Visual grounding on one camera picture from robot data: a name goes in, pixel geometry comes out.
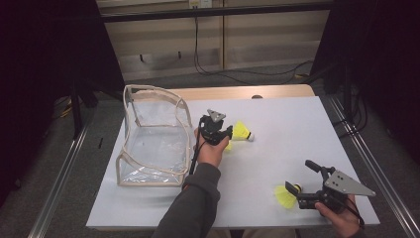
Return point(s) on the black metal stand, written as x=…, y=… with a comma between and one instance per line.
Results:
x=347, y=95
x=77, y=112

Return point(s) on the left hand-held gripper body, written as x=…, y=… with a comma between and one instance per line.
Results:
x=213, y=129

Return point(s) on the white power outlet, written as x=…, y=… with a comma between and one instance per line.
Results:
x=199, y=3

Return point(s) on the black wall hook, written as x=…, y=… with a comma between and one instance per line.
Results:
x=141, y=58

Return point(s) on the dark curtain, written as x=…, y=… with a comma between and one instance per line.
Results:
x=33, y=66
x=389, y=66

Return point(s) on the small black floor item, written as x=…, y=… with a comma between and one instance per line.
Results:
x=100, y=142

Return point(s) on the aluminium floor rail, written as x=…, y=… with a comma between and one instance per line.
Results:
x=58, y=185
x=372, y=165

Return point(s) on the white table cover board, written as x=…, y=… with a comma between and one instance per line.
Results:
x=237, y=198

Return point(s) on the small dark table knob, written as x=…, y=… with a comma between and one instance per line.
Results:
x=257, y=96

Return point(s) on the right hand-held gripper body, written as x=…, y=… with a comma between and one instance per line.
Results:
x=343, y=185

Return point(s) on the person's left hand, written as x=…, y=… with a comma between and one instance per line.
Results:
x=211, y=154

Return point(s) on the black horizontal bar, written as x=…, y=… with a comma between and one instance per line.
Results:
x=214, y=12

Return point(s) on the person's right hand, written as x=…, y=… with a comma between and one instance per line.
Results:
x=345, y=223

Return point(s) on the yellow shuttlecock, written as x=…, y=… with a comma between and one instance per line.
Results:
x=284, y=199
x=228, y=147
x=243, y=131

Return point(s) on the clear bag with beige trim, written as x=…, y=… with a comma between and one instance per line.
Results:
x=158, y=145

